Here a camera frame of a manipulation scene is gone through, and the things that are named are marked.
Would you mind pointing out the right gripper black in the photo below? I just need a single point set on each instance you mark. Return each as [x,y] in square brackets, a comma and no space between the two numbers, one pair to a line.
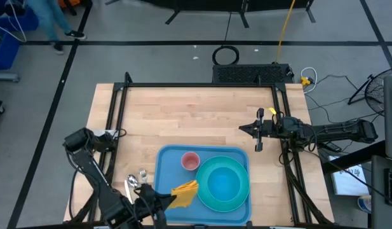
[272,128]

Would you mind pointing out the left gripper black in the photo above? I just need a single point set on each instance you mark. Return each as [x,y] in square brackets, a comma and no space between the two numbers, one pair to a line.
[148,200]

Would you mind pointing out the yellow cloth napkin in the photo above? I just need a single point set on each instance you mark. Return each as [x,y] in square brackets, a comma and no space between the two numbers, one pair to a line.
[186,194]

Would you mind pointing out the pink plastic cup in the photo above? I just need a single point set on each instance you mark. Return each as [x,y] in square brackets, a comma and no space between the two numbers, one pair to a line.
[190,161]

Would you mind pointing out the teal plastic plate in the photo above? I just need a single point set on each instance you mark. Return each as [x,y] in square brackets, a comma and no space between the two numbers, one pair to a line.
[224,207]

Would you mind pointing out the blue plastic bowl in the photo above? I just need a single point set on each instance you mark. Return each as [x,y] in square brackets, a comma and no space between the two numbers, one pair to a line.
[224,184]

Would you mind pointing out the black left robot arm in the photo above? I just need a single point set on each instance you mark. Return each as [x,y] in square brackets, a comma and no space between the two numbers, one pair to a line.
[97,181]

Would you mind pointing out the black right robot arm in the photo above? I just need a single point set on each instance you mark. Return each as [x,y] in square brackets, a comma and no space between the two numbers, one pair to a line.
[341,132]

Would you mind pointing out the blue plastic tray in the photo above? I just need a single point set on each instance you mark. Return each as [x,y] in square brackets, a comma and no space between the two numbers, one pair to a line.
[170,165]

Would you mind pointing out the small yellow tag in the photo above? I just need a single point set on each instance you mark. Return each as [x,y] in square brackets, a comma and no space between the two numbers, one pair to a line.
[272,110]

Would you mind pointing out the black perforated computer case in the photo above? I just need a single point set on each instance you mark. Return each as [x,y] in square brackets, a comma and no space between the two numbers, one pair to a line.
[246,73]

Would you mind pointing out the yellow plug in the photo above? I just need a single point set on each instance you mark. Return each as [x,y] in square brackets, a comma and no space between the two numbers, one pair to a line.
[305,81]

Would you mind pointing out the black power adapter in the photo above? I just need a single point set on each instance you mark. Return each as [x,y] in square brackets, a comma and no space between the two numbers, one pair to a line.
[332,147]

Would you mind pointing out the white printed paper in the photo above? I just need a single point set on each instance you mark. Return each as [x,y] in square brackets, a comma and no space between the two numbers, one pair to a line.
[348,184]

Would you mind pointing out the black backdrop panel on stands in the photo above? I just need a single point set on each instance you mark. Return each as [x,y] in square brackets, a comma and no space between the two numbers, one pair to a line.
[214,4]

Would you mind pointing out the black floor fan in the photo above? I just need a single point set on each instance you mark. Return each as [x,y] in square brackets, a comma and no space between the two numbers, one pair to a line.
[375,90]

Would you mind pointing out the black side desk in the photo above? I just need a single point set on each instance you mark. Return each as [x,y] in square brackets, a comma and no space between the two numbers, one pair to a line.
[378,178]

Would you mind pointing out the white blue round container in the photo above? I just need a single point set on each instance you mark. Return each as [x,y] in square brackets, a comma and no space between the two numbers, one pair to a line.
[365,203]

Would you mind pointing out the blue storage bin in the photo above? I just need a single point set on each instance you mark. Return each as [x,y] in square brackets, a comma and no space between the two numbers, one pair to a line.
[27,22]
[6,54]

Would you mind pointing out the person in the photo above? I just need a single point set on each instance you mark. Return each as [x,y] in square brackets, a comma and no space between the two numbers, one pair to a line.
[52,16]

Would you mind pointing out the orange bag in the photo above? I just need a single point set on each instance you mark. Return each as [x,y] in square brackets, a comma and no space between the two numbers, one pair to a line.
[68,2]

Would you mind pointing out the black aluminium rig frame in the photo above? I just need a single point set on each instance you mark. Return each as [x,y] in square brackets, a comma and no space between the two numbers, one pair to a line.
[199,85]

